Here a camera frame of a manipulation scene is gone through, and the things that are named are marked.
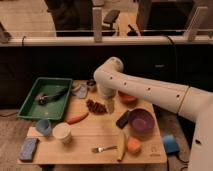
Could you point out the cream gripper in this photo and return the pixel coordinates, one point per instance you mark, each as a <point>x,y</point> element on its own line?
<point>110,105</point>

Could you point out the dark red grape bunch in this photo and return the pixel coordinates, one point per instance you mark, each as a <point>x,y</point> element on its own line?
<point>95,107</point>

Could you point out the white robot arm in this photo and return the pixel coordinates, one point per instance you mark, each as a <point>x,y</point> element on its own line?
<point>191,103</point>

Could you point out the white paper cup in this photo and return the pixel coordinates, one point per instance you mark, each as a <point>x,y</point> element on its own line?
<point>62,132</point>

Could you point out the small blue cup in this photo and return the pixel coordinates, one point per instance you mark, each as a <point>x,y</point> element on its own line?
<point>44,127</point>

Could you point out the orange bowl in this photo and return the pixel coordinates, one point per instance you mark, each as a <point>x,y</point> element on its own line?
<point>125,98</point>

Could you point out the black rectangular block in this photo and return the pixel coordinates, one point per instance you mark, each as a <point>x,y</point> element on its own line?
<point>123,120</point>

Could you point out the small metal can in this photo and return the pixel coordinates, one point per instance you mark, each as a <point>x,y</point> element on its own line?
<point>91,84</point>

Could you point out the grey blue cloth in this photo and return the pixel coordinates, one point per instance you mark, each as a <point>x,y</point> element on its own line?
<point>80,91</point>

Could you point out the purple bowl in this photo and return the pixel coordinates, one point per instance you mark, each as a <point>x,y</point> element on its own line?
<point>141,121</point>

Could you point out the orange carrot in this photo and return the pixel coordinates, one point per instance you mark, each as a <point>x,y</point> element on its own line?
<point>77,119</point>

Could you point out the wooden table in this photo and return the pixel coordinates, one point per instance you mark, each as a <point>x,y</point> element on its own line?
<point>92,132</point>

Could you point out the yellow banana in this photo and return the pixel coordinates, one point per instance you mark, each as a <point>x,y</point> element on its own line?
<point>121,145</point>

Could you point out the silver fork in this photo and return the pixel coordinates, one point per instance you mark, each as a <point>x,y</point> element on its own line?
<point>102,149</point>

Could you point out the green plastic tray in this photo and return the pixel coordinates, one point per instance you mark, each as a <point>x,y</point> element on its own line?
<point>54,110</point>

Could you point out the blue object on floor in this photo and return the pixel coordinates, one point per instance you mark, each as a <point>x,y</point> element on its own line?
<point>170,144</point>

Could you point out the blue sponge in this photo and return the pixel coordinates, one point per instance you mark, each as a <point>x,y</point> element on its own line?
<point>28,149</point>

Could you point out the white railing bar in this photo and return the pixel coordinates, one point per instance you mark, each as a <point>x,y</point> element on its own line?
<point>106,41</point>

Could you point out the black handled tool in tray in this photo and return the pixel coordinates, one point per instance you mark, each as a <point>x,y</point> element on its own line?
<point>43,98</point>

